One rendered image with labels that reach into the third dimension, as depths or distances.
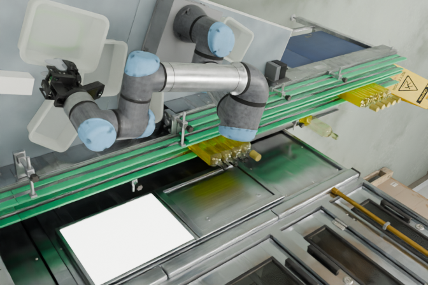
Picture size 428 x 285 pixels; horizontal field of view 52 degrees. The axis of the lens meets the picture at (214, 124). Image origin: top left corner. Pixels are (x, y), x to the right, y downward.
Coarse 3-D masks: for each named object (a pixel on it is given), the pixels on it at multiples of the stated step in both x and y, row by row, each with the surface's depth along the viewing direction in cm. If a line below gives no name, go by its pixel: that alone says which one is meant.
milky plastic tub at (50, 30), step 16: (32, 0) 116; (48, 0) 113; (32, 16) 112; (48, 16) 122; (64, 16) 124; (80, 16) 127; (96, 16) 123; (32, 32) 121; (48, 32) 124; (64, 32) 126; (80, 32) 130; (96, 32) 129; (32, 48) 123; (48, 48) 126; (64, 48) 129; (80, 48) 132; (96, 48) 129; (48, 64) 120; (80, 64) 130; (96, 64) 129
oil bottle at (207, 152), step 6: (198, 144) 198; (204, 144) 198; (192, 150) 201; (198, 150) 198; (204, 150) 194; (210, 150) 194; (216, 150) 195; (204, 156) 195; (210, 156) 191; (216, 156) 191; (210, 162) 192; (216, 162) 191
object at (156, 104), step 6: (156, 96) 191; (162, 96) 189; (150, 102) 195; (156, 102) 193; (162, 102) 190; (150, 108) 197; (156, 108) 194; (162, 108) 192; (156, 114) 195; (162, 114) 193; (156, 120) 193
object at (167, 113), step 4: (164, 112) 196; (168, 112) 194; (172, 112) 195; (164, 116) 197; (168, 116) 194; (164, 120) 198; (168, 120) 195; (172, 120) 193; (164, 124) 199; (168, 124) 195; (172, 124) 194; (176, 124) 195; (164, 128) 199; (168, 128) 197; (172, 128) 195; (176, 128) 196; (172, 132) 196
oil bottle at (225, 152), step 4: (208, 140) 202; (212, 140) 202; (216, 140) 203; (212, 144) 199; (216, 144) 199; (220, 144) 200; (216, 148) 197; (220, 148) 197; (224, 148) 197; (228, 148) 198; (220, 152) 195; (224, 152) 195; (228, 152) 195; (224, 156) 194; (228, 156) 195; (224, 160) 195
